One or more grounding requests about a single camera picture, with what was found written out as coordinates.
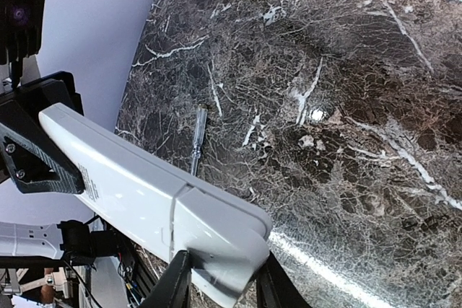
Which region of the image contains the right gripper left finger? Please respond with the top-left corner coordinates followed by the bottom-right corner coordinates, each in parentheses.
top-left (139, 250), bottom-right (191, 308)

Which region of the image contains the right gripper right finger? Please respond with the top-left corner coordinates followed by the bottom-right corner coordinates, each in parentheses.
top-left (256, 252), bottom-right (311, 308)

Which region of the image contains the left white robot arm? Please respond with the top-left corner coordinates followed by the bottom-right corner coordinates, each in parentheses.
top-left (1, 71), bottom-right (120, 268)

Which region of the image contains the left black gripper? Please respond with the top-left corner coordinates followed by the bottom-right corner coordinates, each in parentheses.
top-left (1, 71), bottom-right (84, 193)

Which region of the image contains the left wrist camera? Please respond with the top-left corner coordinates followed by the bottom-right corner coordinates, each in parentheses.
top-left (1, 0), bottom-right (45, 65)

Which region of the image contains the clear test screwdriver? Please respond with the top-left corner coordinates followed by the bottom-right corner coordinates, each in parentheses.
top-left (190, 104), bottom-right (208, 176)

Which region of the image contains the white remote control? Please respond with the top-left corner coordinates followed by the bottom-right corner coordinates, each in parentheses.
top-left (39, 103), bottom-right (272, 307)

